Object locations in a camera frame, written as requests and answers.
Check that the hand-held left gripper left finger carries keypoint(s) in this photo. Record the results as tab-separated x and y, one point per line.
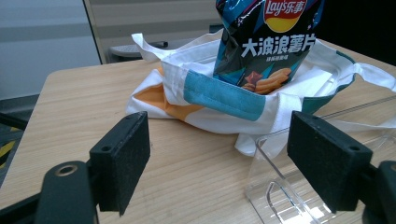
120	161

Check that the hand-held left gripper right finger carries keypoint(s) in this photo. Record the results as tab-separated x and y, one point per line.
327	155

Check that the white canvas tote bag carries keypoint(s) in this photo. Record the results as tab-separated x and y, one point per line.
230	99

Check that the dark potato chip bag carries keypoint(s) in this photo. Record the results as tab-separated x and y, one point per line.
264	46

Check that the clear acrylic stand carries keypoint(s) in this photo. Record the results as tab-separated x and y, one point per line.
299	193

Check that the grey office chair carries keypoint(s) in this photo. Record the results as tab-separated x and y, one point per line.
134	49

